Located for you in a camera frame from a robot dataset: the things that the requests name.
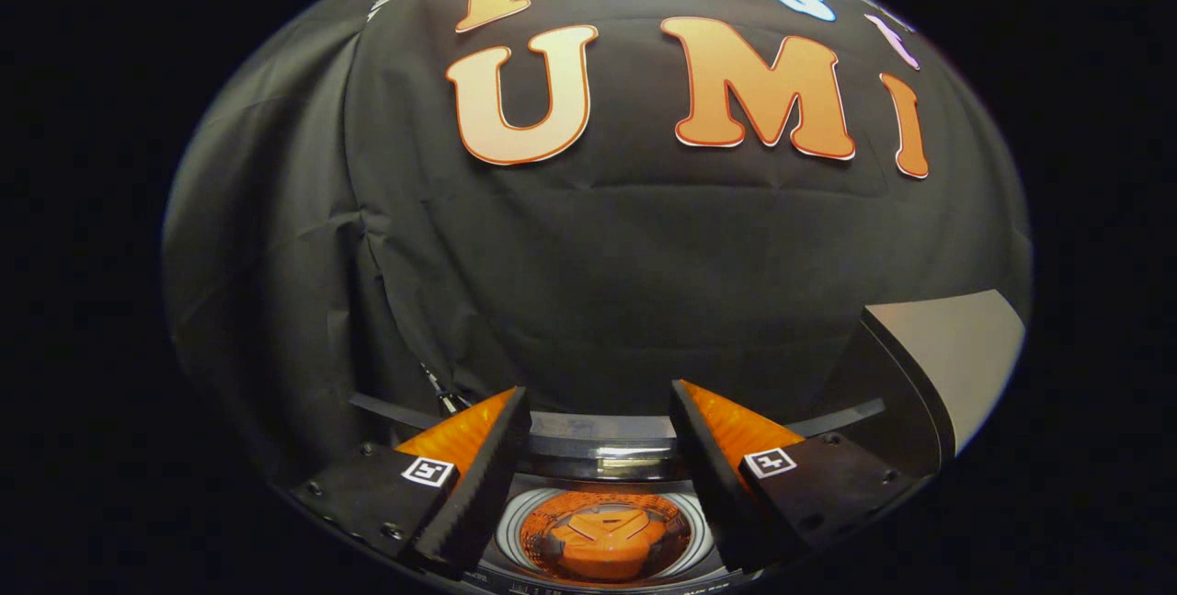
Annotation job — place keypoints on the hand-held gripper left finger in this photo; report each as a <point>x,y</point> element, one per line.
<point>487,485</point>

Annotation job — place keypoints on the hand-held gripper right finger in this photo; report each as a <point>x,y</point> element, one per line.
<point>708,475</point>

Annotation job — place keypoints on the yellow polo shirt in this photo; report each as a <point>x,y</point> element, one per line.
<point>607,542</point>

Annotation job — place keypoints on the grey washing machine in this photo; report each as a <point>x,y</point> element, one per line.
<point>598,425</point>

